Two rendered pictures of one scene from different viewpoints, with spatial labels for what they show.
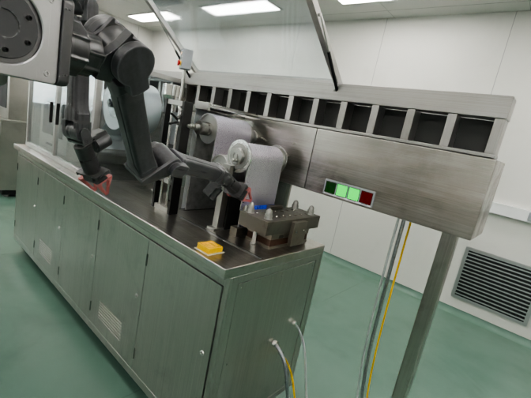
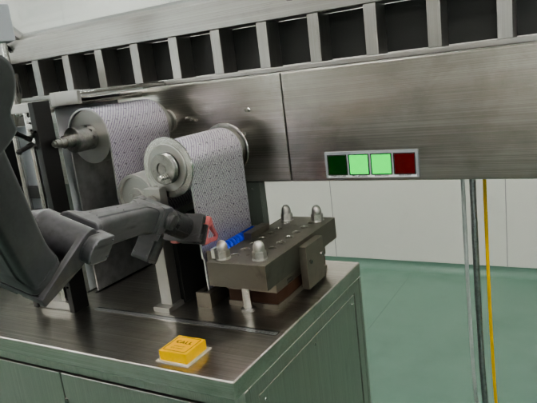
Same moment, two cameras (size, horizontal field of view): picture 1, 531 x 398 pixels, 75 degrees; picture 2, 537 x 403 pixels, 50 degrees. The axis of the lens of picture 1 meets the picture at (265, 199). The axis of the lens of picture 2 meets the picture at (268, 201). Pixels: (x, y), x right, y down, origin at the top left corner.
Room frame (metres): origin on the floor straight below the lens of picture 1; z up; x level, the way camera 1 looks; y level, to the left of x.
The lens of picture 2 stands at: (0.14, 0.12, 1.44)
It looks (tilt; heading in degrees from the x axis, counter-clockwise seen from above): 13 degrees down; 352
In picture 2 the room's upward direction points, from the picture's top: 7 degrees counter-clockwise
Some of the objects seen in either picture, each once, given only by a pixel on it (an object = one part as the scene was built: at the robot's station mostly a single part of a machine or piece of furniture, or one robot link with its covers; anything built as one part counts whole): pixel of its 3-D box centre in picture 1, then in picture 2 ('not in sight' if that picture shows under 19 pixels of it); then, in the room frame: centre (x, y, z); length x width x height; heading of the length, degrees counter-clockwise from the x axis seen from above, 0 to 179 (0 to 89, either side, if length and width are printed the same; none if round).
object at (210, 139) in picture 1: (227, 132); (123, 129); (1.79, 0.26, 1.33); 0.25 x 0.14 x 0.14; 141
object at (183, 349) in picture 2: (209, 247); (183, 349); (1.25, 0.17, 0.91); 0.07 x 0.07 x 0.02; 51
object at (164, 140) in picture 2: (239, 155); (168, 167); (1.53, 0.15, 1.25); 0.15 x 0.01 x 0.15; 51
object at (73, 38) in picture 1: (66, 46); not in sight; (0.55, 0.34, 1.45); 0.09 x 0.08 x 0.12; 69
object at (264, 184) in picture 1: (261, 189); (224, 209); (1.58, 0.03, 1.11); 0.23 x 0.01 x 0.18; 141
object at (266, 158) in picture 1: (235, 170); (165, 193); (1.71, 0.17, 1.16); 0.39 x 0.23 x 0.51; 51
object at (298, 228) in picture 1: (298, 233); (313, 261); (1.49, -0.17, 0.96); 0.10 x 0.03 x 0.11; 141
